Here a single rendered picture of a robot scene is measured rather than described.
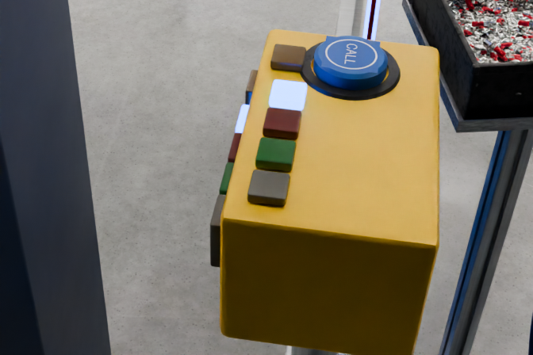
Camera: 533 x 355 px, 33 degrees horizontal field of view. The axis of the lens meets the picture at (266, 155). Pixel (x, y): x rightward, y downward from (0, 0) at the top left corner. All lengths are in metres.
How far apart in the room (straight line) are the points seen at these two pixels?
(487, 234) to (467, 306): 0.13
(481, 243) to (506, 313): 0.76
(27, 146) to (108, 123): 1.31
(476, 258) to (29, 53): 0.56
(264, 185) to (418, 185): 0.07
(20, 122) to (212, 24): 1.69
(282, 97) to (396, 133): 0.06
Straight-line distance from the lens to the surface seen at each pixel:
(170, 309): 1.76
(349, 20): 0.94
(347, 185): 0.43
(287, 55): 0.50
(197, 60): 2.35
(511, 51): 0.98
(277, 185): 0.42
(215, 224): 0.43
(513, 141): 0.98
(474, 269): 1.12
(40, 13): 0.87
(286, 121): 0.46
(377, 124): 0.47
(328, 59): 0.49
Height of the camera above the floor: 1.37
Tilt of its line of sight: 41 degrees down
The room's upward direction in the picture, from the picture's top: 3 degrees clockwise
